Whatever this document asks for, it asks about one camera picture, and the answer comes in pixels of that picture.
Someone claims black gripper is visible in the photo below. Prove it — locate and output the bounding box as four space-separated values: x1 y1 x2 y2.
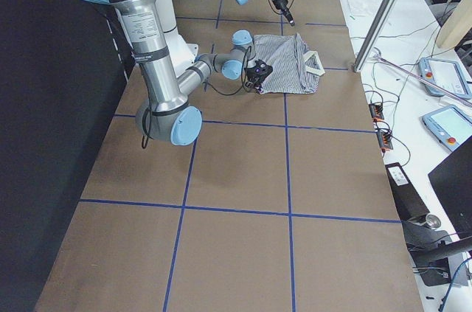
272 0 295 27
244 60 273 91

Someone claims navy white striped polo shirt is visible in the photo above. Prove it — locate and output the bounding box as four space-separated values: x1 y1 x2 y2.
254 33 325 94

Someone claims clear plastic sheet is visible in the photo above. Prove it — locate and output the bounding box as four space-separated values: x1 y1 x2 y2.
347 0 382 17

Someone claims far teach pendant tablet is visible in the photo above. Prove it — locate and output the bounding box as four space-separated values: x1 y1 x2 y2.
419 58 471 100

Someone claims teach pendant tablet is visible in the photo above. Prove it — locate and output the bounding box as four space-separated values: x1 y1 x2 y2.
419 58 471 100
421 105 471 151

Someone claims near teach pendant tablet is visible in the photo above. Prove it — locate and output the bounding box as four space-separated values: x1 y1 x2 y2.
421 105 471 151

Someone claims black power adapter box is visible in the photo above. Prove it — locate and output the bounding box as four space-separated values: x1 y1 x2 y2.
385 162 430 221

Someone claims black monitor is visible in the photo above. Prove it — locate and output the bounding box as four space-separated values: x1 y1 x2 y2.
428 142 471 238

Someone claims aluminium frame post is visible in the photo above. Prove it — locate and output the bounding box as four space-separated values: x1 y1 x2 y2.
353 0 397 72

